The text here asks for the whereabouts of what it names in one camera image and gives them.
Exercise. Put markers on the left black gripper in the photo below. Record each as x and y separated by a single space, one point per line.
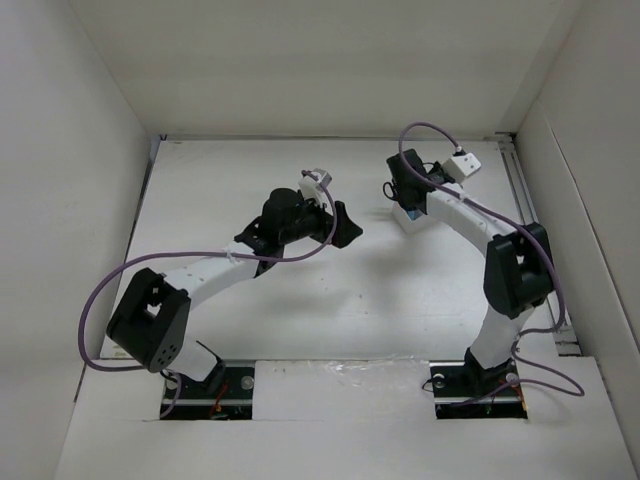
324 218

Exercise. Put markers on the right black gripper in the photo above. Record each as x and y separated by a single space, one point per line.
437 168

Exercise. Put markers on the black handled scissors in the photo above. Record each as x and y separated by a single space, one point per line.
389 191

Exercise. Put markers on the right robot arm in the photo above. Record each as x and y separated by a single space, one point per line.
515 280

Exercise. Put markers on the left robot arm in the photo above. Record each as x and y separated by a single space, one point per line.
150 321

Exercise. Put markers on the white three-compartment container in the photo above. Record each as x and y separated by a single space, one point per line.
408 226

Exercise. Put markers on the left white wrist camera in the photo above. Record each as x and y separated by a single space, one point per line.
313 185

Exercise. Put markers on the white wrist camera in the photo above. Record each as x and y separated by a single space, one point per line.
313 185
461 166

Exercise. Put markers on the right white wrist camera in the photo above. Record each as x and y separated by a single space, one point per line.
461 166

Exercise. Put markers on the aluminium side rail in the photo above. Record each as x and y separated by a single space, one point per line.
556 321

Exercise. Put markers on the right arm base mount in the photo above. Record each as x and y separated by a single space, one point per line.
461 391

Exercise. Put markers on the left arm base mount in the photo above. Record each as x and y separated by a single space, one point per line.
228 398

